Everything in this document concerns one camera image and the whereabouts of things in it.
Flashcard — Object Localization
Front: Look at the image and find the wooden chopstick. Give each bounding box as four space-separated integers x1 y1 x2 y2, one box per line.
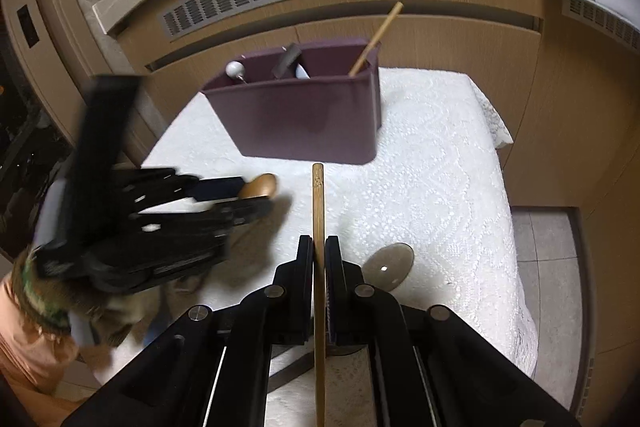
311 162 326 427
348 1 404 77

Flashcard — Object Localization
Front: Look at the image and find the metal shovel-shaped spoon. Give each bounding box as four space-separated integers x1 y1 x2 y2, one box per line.
271 43 302 79

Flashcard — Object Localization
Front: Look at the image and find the gloved left hand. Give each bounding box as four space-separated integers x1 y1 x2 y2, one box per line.
8 250 166 350

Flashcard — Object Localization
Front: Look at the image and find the wooden spoon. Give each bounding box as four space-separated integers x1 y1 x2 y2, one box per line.
238 173 278 199

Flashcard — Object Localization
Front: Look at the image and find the white lace tablecloth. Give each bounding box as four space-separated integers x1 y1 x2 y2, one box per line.
94 66 540 427

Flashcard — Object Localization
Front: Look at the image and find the maroon utensil organizer box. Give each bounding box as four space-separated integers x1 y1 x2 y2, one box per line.
201 38 382 165

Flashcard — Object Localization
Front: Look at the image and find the wooden chopstick in box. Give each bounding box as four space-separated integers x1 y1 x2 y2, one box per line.
348 1 404 77

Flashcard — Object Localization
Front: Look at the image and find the white ball-handled utensil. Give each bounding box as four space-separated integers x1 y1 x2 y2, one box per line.
224 61 247 84

